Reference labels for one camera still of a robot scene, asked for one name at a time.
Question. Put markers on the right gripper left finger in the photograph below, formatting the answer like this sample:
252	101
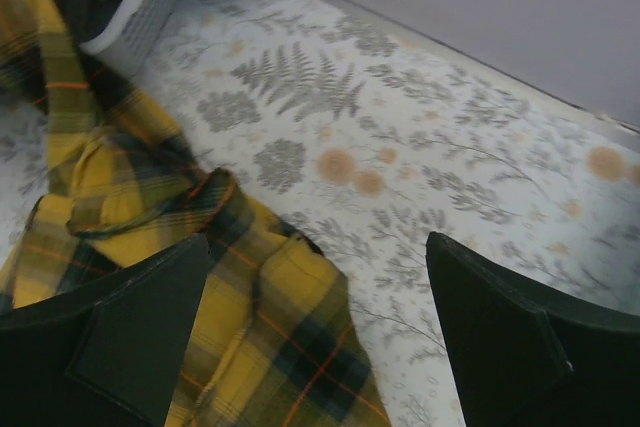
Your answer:
108	353

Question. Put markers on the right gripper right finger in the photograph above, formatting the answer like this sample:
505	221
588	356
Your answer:
525	354

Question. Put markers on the yellow plaid flannel shirt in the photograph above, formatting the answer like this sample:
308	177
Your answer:
273	342

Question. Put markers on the floral table mat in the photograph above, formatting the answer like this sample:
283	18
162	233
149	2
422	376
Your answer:
366	147

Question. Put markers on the left white laundry basket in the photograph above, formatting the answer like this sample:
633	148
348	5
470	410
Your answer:
129	36

